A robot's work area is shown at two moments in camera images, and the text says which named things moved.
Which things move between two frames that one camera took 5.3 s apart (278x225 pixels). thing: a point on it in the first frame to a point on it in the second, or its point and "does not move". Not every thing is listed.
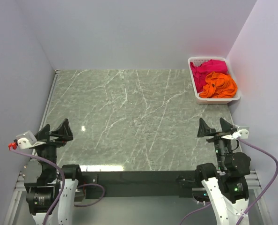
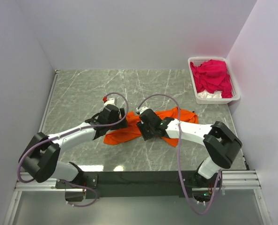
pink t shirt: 200,73 does not move
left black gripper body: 48,150 to 122,125
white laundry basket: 214,101 does not move
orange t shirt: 218,85 to 131,130
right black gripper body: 222,146 to 147,132
